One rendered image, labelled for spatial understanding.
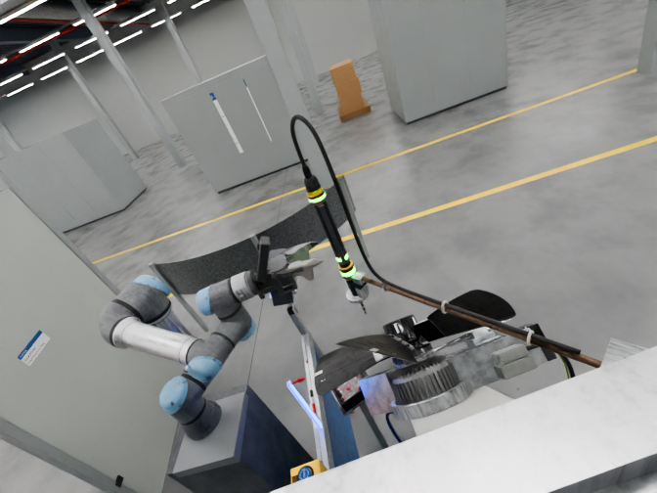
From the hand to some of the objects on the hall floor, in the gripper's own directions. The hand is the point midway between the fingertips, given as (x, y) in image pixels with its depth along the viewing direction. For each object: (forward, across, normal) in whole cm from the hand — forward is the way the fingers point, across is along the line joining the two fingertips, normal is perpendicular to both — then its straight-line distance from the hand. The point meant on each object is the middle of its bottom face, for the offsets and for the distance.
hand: (316, 249), depth 87 cm
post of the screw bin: (-12, -11, -166) cm, 167 cm away
